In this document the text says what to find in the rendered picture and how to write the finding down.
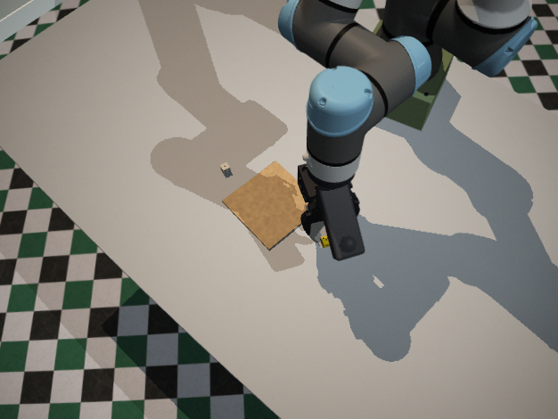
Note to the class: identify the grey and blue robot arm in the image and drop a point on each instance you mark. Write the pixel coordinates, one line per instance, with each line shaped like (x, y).
(485, 34)

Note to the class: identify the tan square mat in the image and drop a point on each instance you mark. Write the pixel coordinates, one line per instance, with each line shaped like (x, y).
(270, 204)

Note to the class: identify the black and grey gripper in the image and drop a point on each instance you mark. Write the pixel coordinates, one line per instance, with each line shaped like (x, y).
(311, 219)

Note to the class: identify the white die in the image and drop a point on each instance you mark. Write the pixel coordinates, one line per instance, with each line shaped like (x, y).
(225, 168)

